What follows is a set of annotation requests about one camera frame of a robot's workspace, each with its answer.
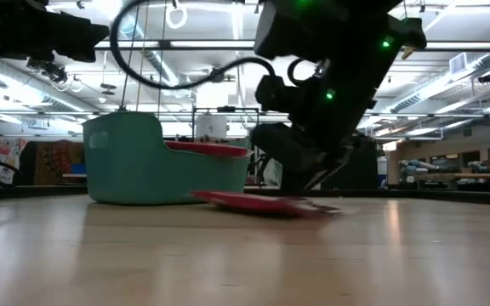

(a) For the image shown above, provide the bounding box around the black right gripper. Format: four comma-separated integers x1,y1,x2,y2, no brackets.
250,122,354,191

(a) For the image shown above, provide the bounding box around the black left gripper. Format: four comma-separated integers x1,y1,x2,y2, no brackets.
14,0,111,64

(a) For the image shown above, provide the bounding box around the red popcorn bag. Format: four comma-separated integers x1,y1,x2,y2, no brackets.
163,139,251,159
191,190,342,219

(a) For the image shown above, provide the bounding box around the white bucket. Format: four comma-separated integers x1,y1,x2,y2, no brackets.
195,114,230,139

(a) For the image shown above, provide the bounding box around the dark patterned cloth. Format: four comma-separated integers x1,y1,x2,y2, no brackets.
26,139,86,187

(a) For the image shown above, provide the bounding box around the wooden workbench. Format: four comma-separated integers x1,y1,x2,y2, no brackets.
396,171,490,193

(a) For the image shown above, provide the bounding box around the teal plastic basket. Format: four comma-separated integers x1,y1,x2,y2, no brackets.
82,110,254,207

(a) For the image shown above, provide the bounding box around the colourful floral cloth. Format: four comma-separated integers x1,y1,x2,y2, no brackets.
0,137,30,185

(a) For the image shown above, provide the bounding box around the black looped cable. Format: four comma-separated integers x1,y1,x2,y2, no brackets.
109,0,276,92

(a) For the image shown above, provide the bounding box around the white hanging ring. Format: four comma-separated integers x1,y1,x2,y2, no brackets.
165,3,189,31

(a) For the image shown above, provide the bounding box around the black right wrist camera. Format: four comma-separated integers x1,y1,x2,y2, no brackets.
254,73,298,114

